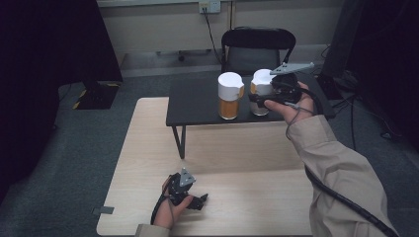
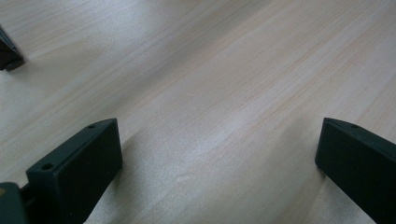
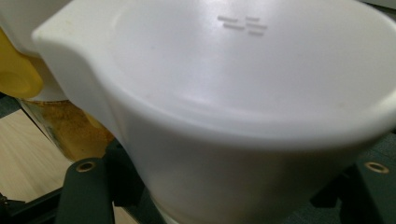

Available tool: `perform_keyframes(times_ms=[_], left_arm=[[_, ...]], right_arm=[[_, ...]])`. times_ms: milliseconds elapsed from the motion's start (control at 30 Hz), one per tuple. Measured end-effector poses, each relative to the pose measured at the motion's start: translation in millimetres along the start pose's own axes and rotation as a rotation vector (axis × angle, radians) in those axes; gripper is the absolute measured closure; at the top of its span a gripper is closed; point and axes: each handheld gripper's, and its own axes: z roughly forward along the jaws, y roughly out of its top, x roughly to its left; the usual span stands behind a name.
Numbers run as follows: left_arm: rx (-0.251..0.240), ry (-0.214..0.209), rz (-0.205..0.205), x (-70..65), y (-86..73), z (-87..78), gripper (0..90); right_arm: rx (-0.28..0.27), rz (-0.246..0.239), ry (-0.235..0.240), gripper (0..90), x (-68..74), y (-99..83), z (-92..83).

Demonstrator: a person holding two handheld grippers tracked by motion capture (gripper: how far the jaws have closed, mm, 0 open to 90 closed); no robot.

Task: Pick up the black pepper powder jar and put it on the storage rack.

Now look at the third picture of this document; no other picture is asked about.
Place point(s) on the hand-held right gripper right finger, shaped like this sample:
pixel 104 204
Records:
pixel 370 196

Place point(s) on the glass jar with orange powder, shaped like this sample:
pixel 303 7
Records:
pixel 68 130

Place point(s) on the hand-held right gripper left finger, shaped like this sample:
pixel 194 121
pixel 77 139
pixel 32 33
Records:
pixel 84 193

